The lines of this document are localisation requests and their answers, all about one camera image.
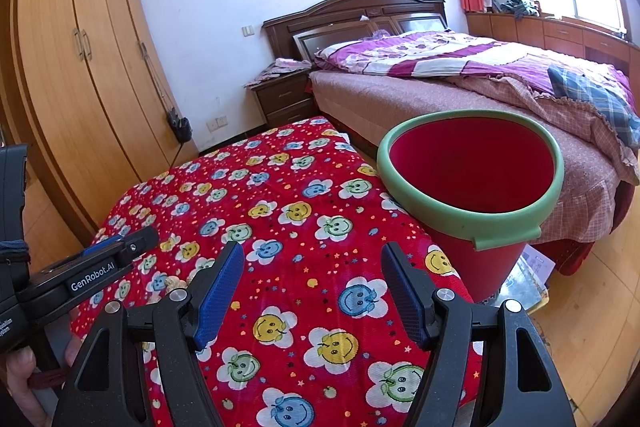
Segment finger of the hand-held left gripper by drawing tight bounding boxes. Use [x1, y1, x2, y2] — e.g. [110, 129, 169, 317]
[82, 227, 160, 260]

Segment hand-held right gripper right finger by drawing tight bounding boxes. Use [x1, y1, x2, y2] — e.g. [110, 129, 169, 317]
[381, 242, 576, 427]

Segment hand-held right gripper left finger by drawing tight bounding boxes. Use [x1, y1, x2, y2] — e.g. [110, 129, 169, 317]
[52, 241, 246, 427]

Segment red bucket with green rim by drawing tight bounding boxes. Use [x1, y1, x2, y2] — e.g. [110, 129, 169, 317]
[376, 109, 565, 303]

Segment person's left hand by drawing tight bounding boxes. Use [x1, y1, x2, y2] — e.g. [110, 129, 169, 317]
[5, 336, 83, 427]

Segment red smiley flower tablecloth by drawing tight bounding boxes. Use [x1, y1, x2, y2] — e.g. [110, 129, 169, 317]
[70, 117, 483, 427]

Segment bed with pink cover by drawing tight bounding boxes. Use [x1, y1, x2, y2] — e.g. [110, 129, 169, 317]
[307, 29, 640, 275]

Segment wooden wardrobe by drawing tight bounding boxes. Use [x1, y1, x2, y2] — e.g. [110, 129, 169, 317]
[10, 0, 201, 233]

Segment dark wooden nightstand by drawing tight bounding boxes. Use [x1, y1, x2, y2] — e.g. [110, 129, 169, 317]
[250, 69, 318, 128]

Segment pink clothes on nightstand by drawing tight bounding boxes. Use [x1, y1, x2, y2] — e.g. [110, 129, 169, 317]
[243, 58, 313, 88]

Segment bed with purple bedding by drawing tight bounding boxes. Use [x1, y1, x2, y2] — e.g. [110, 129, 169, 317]
[314, 29, 633, 108]

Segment blue plaid cloth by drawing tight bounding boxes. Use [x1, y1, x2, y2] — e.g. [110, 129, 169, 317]
[547, 66, 640, 148]

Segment dark wooden headboard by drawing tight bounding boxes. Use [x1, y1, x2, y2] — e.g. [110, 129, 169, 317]
[262, 0, 448, 62]

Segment wooden window cabinet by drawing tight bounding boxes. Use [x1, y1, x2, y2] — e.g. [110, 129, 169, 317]
[465, 12, 640, 72]

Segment dark clothes pile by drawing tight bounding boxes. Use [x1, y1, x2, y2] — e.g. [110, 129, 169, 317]
[500, 0, 541, 18]

